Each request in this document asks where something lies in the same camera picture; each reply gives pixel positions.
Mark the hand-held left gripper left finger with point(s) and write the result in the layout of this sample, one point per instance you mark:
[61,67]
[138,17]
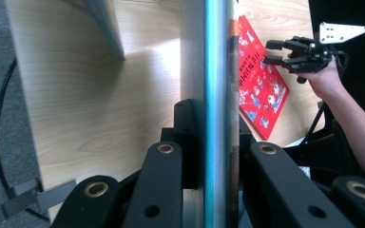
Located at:
[188,142]

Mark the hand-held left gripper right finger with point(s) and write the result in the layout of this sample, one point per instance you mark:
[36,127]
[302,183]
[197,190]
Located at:
[242,145]

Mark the red picture book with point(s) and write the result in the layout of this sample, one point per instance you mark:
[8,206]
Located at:
[259,95]

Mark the colourful monster picture book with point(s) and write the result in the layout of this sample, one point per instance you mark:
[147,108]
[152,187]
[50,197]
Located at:
[215,95]

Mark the grey tape strip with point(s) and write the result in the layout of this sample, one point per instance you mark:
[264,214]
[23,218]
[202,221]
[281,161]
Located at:
[38,196]

